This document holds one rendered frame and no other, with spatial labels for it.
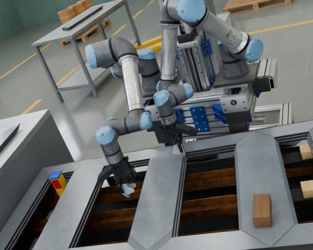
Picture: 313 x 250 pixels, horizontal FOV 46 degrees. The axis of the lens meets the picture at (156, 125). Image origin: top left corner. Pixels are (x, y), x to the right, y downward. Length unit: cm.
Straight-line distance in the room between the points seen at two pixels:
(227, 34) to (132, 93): 53
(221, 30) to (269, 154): 61
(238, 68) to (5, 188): 136
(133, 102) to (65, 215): 62
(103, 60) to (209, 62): 73
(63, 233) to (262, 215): 86
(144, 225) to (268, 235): 49
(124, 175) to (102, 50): 59
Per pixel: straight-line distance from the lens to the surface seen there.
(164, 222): 155
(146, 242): 150
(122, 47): 176
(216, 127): 224
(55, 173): 210
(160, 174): 180
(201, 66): 220
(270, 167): 167
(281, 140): 186
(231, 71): 205
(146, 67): 217
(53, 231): 178
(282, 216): 145
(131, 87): 167
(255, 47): 190
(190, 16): 165
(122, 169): 164
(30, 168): 227
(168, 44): 180
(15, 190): 214
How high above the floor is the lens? 187
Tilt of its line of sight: 27 degrees down
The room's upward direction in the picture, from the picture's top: 19 degrees counter-clockwise
